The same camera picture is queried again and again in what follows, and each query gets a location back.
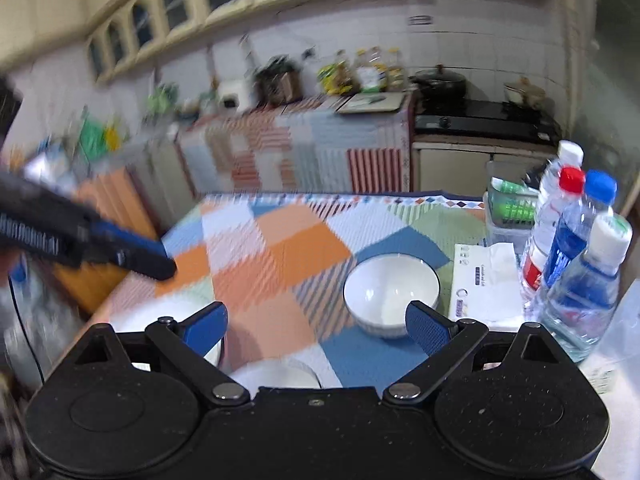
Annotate white tissue pack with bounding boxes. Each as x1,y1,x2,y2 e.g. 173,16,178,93
447,243,524,333

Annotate wooden chair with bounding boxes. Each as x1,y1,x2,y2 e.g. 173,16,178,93
52,168,158,315

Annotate white oval plate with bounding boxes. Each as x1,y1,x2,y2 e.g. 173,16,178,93
110,292,229,365

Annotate oil bottle yellow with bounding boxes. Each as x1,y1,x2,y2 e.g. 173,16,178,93
387,48,406,92

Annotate white ribbed bowl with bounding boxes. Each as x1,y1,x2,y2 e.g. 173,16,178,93
231,360,321,391
343,254,440,339

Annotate clear container green items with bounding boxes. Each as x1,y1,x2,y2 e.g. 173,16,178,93
484,159,538,258

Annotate green label water bottle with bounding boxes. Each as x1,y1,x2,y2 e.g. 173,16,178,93
539,214,632,363

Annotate white cap water bottle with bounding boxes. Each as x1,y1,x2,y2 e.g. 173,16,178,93
536,140,584,211

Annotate colourful checked tablecloth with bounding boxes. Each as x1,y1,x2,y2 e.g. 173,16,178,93
93,195,488,389

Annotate red cap water bottle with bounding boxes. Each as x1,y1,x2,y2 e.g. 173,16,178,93
520,166,586,315

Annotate patchwork counter cloth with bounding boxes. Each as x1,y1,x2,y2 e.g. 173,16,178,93
177,94,412,194

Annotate black wok on stove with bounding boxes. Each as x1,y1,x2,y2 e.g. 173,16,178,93
409,64,468,106

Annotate blue label water bottle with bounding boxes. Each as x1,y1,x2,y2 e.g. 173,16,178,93
542,169,617,288

